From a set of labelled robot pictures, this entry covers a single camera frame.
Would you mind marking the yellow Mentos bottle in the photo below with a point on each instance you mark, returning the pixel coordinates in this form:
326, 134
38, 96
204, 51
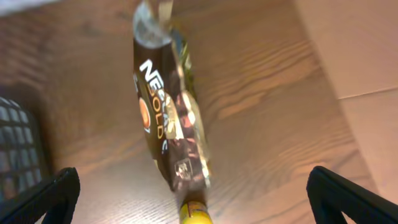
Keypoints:
194, 209

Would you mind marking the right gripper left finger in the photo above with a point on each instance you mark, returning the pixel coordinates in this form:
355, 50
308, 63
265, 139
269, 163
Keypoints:
53, 199

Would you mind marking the grey plastic basket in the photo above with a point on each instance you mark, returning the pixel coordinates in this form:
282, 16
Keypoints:
23, 164

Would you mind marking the brown Nescafe Gold pouch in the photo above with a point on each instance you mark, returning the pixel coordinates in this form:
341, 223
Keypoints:
167, 100

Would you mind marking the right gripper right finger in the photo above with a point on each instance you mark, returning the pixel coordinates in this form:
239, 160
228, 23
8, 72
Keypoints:
332, 197

